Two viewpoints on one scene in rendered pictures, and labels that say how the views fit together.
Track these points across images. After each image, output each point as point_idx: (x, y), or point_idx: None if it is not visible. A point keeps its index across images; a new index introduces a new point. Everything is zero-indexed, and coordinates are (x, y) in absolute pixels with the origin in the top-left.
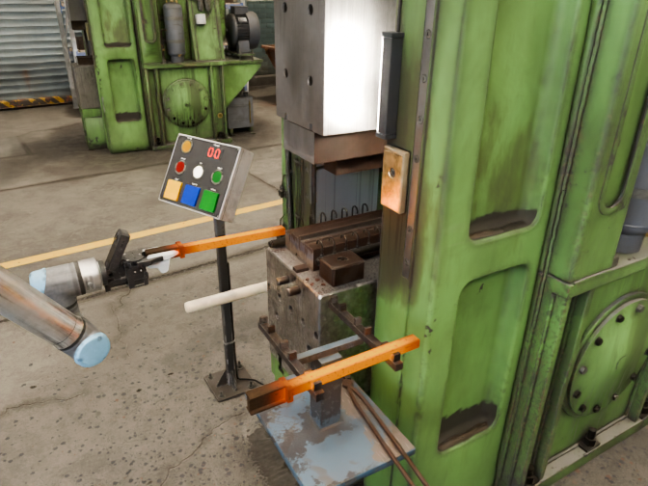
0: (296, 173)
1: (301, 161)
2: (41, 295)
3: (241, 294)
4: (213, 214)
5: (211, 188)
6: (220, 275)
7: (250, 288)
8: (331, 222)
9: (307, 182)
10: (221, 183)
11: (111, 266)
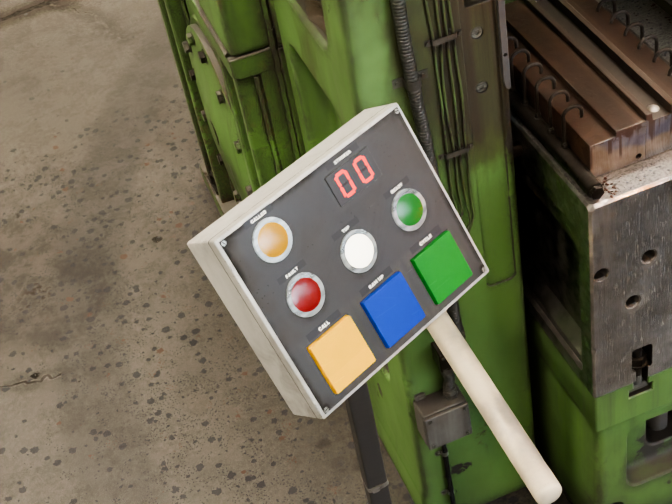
0: (442, 65)
1: (456, 29)
2: None
3: (497, 389)
4: (472, 276)
5: (420, 242)
6: (379, 448)
7: (481, 370)
8: (544, 85)
9: (480, 59)
10: (429, 209)
11: None
